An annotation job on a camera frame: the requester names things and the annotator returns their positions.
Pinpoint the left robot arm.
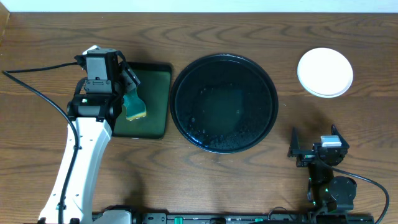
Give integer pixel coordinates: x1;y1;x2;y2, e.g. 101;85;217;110
38;61;146;223

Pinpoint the black round tray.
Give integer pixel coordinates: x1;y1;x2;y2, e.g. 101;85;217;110
170;54;279;154

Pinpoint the green yellow sponge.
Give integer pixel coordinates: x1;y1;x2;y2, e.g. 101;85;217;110
123;89;147;121

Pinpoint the black rectangular tray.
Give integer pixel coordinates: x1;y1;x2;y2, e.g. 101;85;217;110
113;62;172;139

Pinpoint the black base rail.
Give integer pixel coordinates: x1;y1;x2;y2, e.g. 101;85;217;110
91;212;376;224

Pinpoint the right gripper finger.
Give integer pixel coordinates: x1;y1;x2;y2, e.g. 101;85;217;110
287;128;300;157
330;124;349;149

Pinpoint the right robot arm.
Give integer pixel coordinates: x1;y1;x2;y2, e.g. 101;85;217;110
287;125;357;213

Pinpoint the pink plate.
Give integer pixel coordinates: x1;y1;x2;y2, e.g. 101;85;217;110
297;47;354;98

